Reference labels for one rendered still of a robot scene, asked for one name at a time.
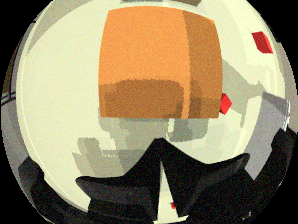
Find orange square block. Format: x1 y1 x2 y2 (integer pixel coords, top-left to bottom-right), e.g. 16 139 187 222
98 6 222 119

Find tan block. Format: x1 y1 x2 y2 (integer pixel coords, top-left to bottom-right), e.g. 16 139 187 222
174 0 201 7

